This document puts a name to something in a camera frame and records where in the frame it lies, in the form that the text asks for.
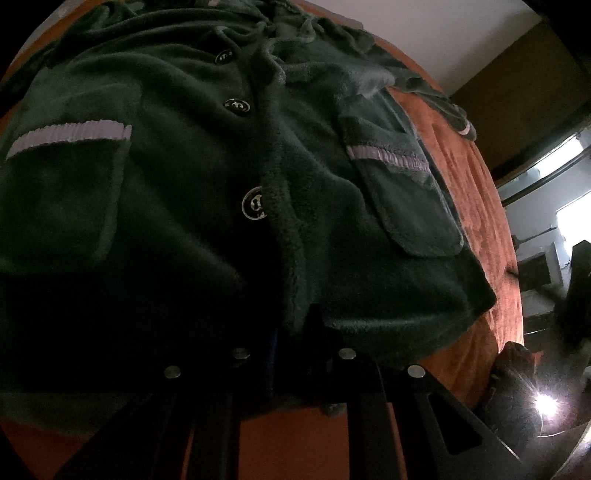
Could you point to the wooden wardrobe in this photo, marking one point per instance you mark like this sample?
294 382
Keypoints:
521 83

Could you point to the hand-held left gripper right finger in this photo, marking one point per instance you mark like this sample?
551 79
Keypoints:
323 360

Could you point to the dark green fleece jacket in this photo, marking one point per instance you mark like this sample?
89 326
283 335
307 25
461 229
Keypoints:
184 207

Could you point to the orange blanket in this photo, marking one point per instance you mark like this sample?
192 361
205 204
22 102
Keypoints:
480 184

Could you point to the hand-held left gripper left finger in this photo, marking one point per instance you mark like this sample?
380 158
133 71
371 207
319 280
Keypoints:
258 369

